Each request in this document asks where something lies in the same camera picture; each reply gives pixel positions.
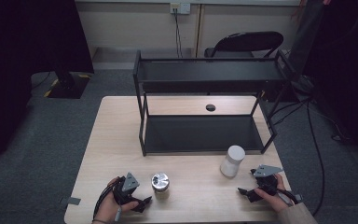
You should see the left hand-held gripper black cable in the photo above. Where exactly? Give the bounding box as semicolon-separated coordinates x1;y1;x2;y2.
91;181;120;220

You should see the black folding chair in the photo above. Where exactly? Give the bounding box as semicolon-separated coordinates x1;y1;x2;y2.
203;31;284;60

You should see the glass jar with silver lid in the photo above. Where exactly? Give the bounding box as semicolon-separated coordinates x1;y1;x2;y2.
150;172;171;194

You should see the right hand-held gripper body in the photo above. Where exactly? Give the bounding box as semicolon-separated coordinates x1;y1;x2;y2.
249;164;284;197

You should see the white wall socket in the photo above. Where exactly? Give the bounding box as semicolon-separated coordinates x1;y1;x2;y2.
169;2;191;16

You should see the white cylindrical container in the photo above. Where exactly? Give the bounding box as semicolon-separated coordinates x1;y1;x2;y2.
219;145;246;178

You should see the person's right hand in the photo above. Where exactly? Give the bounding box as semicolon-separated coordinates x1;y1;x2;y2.
254;173;294;214

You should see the right hand-held gripper black cable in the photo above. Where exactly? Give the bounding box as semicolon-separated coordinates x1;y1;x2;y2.
276;188;301;205

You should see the black cable from wall socket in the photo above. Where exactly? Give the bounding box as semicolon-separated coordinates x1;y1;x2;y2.
173;7;185;59

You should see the grey cable plug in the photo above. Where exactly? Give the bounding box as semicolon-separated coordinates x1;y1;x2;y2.
276;191;294;207
114;205;123;223

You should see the black curtain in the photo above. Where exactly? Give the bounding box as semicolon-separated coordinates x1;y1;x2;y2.
288;0;358;171
0;0;95;165

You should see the hand-held gripper black cable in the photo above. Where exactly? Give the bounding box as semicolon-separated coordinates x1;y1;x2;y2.
91;181;120;220
276;188;301;205

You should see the black stand base, yellow tape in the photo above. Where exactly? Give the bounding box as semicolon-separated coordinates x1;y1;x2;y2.
43;69;92;100

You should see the black metal shelf rack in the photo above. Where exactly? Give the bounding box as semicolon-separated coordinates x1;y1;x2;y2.
132;49;296;158

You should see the black floor cable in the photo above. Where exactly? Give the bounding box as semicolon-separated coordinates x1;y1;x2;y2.
268;96;312;127
304;98;326;217

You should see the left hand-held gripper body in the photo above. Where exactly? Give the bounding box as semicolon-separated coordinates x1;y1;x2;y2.
111;172;140;206

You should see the person's left hand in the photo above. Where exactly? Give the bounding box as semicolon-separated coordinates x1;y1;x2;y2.
92;176;140;224

